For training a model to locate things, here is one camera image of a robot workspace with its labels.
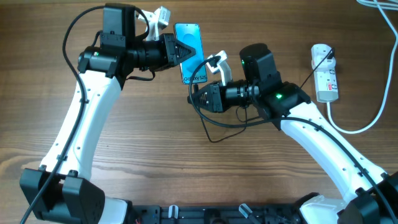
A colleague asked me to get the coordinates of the blue Galaxy smartphone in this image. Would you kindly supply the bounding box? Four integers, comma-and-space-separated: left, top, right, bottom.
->
174, 22, 205, 85

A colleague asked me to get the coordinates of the white cables top corner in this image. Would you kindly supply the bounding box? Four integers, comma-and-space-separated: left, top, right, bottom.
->
356, 0, 398, 11

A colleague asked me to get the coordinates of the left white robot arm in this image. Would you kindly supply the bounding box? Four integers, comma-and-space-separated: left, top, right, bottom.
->
19, 3, 195, 223

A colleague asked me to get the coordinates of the black USB charging cable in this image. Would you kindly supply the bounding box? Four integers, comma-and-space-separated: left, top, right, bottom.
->
192, 48, 335, 144

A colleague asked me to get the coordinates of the white power strip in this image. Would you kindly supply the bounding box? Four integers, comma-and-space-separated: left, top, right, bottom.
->
311, 44, 338, 103

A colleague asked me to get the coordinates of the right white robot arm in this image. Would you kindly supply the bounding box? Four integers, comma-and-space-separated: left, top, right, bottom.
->
187, 44, 397, 223

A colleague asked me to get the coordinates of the white power strip cord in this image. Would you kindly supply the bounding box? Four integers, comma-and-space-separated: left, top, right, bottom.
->
326, 0, 398, 135

